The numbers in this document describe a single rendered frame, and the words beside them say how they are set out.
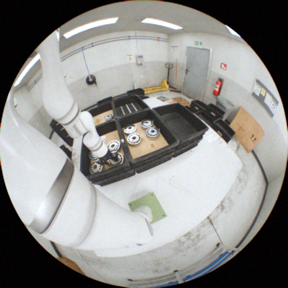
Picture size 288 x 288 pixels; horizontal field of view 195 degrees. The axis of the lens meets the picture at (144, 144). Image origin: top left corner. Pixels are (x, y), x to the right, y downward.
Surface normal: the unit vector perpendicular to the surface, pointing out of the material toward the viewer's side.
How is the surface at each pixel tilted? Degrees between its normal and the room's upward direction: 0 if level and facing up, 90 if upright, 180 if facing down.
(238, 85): 90
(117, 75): 90
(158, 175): 0
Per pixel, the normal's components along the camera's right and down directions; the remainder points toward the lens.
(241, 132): -0.88, 0.23
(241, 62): -0.90, 0.40
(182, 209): -0.07, -0.58
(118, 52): 0.44, 0.71
